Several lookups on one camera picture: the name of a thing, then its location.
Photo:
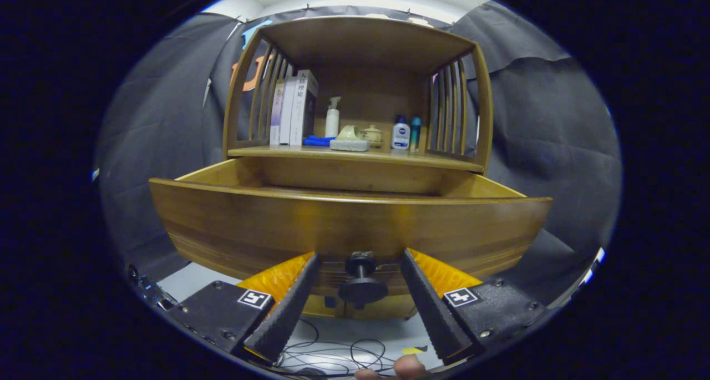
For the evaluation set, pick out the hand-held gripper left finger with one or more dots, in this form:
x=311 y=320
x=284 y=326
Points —
x=285 y=308

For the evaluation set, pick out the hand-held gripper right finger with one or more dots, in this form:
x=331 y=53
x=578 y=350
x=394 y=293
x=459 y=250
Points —
x=430 y=302

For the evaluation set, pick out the wooden drawer with black knob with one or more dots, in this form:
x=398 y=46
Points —
x=277 y=224

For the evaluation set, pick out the wooden countertop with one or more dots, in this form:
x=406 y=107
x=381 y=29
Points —
x=388 y=156

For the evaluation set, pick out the wooden cabinet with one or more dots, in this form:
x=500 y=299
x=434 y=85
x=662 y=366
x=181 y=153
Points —
x=360 y=41

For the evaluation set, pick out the yellow floor tape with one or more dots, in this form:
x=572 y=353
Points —
x=413 y=350

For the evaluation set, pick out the teal slim bottle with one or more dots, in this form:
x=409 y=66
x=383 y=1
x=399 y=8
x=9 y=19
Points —
x=415 y=135

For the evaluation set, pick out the white lotion bottle blue cap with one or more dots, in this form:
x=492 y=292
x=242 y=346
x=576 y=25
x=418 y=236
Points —
x=400 y=136

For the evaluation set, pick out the blue folded cloth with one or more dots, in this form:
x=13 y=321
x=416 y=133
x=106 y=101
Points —
x=316 y=141

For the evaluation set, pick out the beige lidded ceramic cup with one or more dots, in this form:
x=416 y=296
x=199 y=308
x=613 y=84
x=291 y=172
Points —
x=373 y=135

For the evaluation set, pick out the white pump bottle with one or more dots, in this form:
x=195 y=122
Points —
x=332 y=122

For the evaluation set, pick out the thin white book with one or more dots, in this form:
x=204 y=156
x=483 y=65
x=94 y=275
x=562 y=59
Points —
x=287 y=114

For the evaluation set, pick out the thin lilac book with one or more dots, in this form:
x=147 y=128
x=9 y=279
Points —
x=276 y=114

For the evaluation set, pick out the thick white and dark book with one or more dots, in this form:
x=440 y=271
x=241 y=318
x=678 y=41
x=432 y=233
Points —
x=299 y=108

